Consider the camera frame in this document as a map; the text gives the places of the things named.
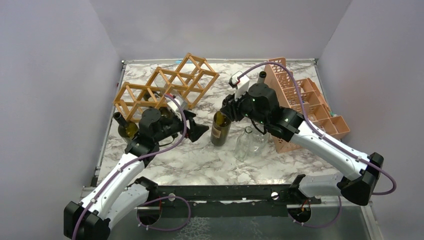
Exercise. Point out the clear glass jug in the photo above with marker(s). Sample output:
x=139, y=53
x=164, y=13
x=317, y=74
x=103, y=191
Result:
x=250, y=143

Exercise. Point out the clear glass bottle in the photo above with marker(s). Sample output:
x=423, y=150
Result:
x=164, y=85

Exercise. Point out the wooden wine rack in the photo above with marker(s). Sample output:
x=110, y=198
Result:
x=191, y=79

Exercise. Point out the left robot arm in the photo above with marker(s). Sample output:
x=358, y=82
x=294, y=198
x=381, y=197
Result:
x=94, y=217

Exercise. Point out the green wine bottle silver neck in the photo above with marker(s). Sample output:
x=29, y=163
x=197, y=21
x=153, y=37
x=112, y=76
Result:
x=261, y=77

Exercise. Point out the pink plastic organizer rack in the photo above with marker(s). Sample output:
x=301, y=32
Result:
x=318, y=110

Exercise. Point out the dark green wine bottle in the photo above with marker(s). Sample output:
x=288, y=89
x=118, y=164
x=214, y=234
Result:
x=165, y=112

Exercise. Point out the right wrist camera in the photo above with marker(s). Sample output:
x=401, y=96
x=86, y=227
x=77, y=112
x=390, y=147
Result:
x=176, y=103

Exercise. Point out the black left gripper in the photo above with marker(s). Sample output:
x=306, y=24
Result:
x=236, y=109

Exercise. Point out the dark wine bottle at left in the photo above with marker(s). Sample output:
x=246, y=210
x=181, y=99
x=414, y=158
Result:
x=126, y=129

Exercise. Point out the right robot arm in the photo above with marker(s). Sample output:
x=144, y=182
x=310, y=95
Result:
x=358, y=171

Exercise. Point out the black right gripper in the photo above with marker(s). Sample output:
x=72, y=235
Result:
x=179, y=129

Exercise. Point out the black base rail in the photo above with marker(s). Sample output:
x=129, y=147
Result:
x=222, y=201

